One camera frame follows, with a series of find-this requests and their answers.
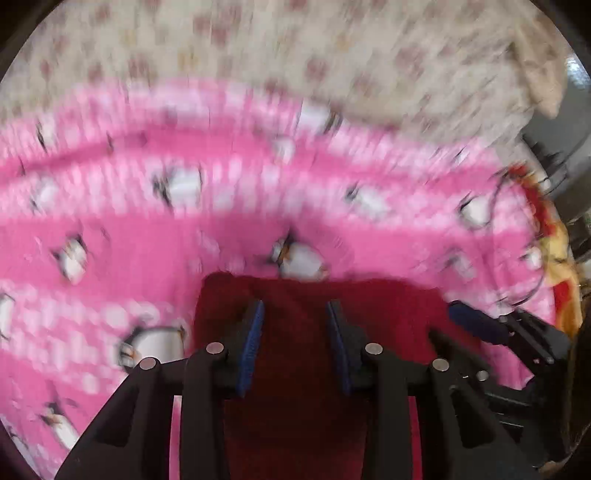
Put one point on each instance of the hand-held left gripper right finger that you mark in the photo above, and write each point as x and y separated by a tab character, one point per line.
340	350

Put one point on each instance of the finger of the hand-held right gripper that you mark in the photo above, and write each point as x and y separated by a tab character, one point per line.
531	339
475	323

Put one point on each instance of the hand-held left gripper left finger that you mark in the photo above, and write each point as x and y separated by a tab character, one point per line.
251	350

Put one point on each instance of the dark red sweater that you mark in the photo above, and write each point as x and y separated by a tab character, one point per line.
295	415

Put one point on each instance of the yellow and red blanket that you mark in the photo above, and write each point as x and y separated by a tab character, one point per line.
561	258

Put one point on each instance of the pink penguin print blanket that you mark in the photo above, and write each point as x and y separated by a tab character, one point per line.
138	240

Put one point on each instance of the beige cloth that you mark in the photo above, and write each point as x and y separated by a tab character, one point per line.
540	78

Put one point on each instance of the floral bed sheet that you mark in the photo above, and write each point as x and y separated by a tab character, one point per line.
231	46

